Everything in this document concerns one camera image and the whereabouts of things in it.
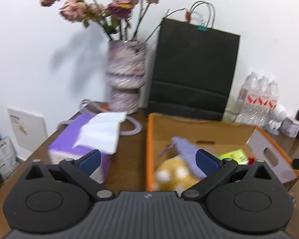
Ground right water bottle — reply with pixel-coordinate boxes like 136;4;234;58
263;80;279;128

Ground orange cardboard box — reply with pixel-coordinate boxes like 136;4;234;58
146;113;299;191

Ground white booklet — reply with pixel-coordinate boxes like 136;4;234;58
7;107;48;153

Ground teal binder clip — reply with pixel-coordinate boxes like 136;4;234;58
197;25;208;32

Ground green tissue packet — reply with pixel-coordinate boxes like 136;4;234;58
218;149;249;165

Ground lavender cable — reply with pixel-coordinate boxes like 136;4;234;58
57;99;143;137

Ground water bottle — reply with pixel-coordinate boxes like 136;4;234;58
235;72;258;125
263;80;279;128
253;75;269;127

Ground left water bottle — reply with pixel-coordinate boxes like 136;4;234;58
235;72;258;125

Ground dried pink roses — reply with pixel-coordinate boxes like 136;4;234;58
40;0;162;41

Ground purple knitted pouch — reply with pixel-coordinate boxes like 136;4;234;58
159;136;204;179

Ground purple tissue pack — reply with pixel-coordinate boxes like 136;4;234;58
48;112;127;183

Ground white robot figurine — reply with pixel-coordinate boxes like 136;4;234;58
266;104;286;135

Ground black paper bag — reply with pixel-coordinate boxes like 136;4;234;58
148;0;241;122

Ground purple ceramic vase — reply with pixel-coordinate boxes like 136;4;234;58
106;40;147;114

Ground yellow plush toy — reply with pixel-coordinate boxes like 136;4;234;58
153;156;200;196

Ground small tin box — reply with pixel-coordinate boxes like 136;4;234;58
280;117;299;138

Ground middle water bottle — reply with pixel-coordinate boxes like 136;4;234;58
253;75;269;127

